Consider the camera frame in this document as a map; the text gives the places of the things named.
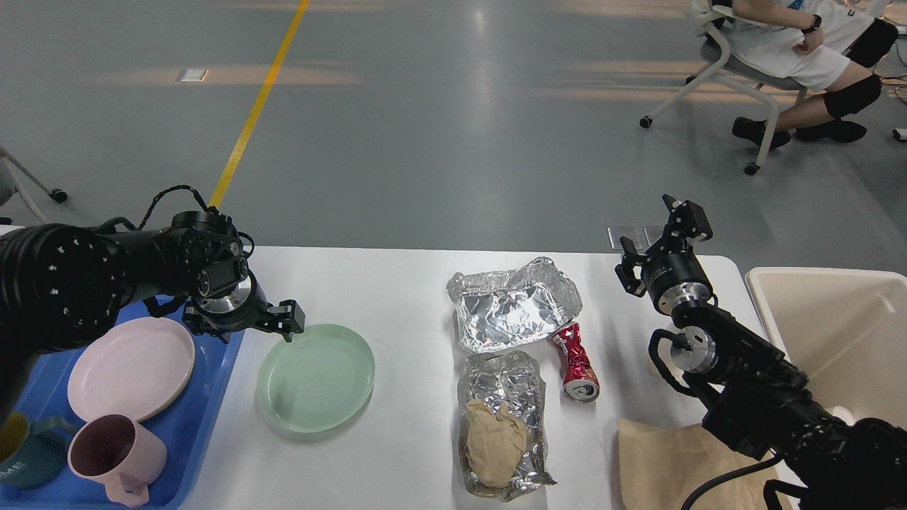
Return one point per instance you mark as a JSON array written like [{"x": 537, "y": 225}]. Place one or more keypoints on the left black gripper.
[{"x": 244, "y": 307}]

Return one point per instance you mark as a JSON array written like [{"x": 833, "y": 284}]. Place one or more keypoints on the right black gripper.
[{"x": 670, "y": 277}]

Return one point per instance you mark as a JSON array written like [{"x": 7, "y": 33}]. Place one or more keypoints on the green plate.
[{"x": 318, "y": 381}]

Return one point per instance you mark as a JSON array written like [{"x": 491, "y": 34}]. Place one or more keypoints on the pink mug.
[{"x": 120, "y": 454}]

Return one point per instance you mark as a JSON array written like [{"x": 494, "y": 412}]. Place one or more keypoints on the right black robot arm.
[{"x": 757, "y": 402}]

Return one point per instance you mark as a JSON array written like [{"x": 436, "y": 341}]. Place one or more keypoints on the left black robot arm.
[{"x": 63, "y": 287}]

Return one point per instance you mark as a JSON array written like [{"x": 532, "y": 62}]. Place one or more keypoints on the pink plate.
[{"x": 137, "y": 369}]

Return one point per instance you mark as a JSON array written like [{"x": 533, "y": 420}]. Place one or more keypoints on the crushed red soda can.
[{"x": 580, "y": 382}]

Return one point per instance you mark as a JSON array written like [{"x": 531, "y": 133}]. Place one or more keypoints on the crumpled foil tray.
[{"x": 498, "y": 310}]

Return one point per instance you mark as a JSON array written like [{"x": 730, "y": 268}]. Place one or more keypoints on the white rolling chair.
[{"x": 724, "y": 68}]

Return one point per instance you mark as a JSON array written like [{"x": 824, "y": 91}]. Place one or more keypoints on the flat crumpled foil sheet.
[{"x": 512, "y": 377}]

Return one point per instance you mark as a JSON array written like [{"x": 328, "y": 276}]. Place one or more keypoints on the beige plastic bin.
[{"x": 846, "y": 329}]

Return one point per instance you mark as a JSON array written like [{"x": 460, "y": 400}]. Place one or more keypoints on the brown paper bag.
[{"x": 660, "y": 468}]

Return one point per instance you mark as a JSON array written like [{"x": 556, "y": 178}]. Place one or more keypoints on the left rolling chair leg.
[{"x": 8, "y": 188}]

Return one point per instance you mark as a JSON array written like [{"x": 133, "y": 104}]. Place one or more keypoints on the blue mug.
[{"x": 34, "y": 452}]

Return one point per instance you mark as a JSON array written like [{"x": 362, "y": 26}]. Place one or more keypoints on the crumpled brown paper ball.
[{"x": 495, "y": 443}]

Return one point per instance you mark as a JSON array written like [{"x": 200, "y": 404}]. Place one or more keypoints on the seated person white shorts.
[{"x": 824, "y": 46}]

